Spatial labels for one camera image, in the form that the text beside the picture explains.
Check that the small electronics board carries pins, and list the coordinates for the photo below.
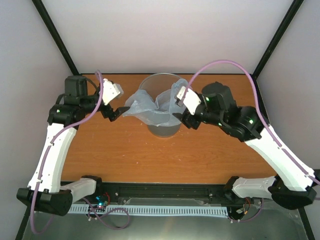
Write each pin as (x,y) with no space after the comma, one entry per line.
(102,202)

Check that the black mounting rail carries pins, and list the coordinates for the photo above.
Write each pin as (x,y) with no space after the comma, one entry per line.
(208,193)

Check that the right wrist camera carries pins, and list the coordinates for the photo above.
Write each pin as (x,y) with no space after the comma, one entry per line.
(188,98)

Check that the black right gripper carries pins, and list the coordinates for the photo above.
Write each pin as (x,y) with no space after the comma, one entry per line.
(184,117)

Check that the metal base plate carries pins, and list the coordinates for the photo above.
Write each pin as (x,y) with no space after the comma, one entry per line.
(270,223)

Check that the light blue cable duct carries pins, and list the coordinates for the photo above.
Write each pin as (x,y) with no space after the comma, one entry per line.
(154,210)

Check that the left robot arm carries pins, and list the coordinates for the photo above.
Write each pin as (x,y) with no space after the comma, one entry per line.
(44,192)

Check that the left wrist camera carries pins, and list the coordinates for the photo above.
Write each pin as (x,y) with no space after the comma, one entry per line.
(111,91)

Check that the black enclosure frame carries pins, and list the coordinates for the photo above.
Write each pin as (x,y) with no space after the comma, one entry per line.
(294,7)

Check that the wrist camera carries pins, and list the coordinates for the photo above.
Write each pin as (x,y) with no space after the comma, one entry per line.
(111,91)
(188,98)

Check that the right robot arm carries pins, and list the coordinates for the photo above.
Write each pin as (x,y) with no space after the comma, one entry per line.
(293,185)

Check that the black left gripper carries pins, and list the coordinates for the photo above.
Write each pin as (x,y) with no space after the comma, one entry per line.
(108,113)

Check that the grey mesh trash bin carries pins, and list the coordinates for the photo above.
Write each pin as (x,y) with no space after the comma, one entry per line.
(158,86)

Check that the translucent blue plastic bag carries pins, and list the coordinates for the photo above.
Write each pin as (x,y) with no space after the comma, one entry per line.
(143,107)

